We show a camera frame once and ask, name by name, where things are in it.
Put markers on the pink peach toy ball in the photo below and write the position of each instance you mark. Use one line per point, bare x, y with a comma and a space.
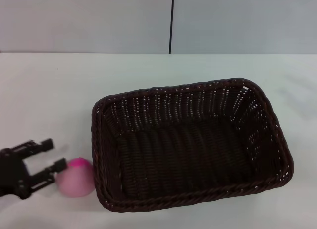
76, 182

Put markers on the dark brown woven basket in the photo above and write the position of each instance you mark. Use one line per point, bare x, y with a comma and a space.
188, 154

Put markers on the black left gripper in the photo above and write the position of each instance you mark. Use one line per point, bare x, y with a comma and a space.
12, 174

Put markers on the black vertical wall strip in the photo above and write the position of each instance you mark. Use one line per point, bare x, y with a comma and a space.
172, 21

